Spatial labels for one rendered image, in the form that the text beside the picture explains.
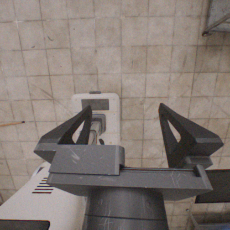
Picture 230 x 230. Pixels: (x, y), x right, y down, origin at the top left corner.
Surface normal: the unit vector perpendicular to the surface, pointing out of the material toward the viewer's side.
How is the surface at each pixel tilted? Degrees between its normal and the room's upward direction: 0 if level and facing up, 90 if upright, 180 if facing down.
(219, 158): 0
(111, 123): 0
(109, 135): 0
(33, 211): 90
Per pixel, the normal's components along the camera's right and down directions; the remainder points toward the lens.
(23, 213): -0.02, -0.97
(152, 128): 0.00, 0.24
